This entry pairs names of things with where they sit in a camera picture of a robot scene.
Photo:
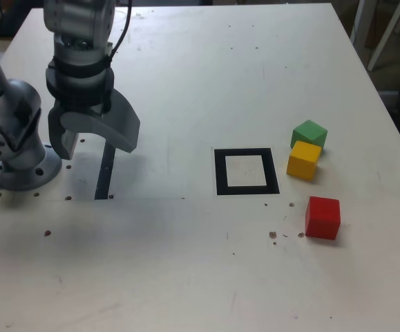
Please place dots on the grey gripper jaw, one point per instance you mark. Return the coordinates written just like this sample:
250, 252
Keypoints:
56, 135
120, 124

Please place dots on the yellow cube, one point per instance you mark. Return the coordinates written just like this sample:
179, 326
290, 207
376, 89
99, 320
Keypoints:
301, 162

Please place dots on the green cube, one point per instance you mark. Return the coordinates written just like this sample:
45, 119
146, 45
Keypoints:
308, 129

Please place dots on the red cube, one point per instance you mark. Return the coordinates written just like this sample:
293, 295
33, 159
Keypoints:
322, 218

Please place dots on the black tape square outline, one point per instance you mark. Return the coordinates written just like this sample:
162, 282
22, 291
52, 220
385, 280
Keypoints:
220, 173

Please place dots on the black tape strip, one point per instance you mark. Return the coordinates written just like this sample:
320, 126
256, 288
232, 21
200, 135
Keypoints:
103, 180

